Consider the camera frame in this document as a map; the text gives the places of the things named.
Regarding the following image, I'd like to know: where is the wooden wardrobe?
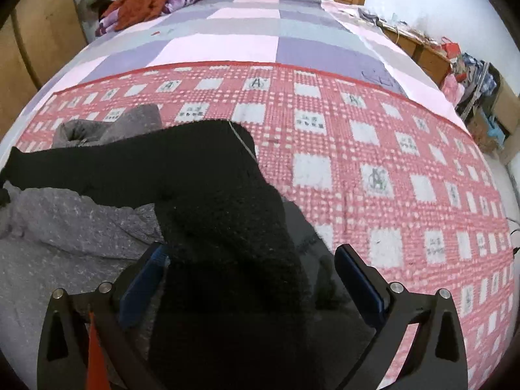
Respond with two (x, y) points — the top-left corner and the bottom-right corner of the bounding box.
(0, 0), (88, 131)

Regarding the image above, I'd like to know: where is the pink cloth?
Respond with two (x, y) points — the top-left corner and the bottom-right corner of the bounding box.
(441, 72), (464, 104)

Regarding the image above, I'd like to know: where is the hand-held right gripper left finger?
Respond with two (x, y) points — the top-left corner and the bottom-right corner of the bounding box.
(36, 241), (169, 390)

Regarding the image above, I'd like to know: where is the red bag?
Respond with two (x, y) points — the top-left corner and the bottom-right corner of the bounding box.
(441, 36), (460, 61)

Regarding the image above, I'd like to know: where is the cardboard box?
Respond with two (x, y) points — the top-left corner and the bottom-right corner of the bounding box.
(467, 71), (520, 165)

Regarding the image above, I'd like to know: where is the pile of dark clothes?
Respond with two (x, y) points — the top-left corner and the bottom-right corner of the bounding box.
(451, 51), (502, 108)

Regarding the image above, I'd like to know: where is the red checkered blanket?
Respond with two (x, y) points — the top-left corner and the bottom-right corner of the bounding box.
(0, 61), (516, 390)

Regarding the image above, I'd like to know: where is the grey fleece garment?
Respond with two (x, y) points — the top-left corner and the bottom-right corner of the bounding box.
(0, 103), (171, 390)

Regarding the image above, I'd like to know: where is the purple pink checkered bedsheet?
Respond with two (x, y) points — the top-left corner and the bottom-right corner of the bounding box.
(16, 0), (468, 131)

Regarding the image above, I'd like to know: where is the black fuzzy garment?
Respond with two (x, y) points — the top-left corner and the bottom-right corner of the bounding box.
(0, 119), (374, 390)

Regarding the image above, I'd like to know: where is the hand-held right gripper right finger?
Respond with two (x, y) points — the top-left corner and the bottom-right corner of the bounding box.
(334, 244), (469, 390)

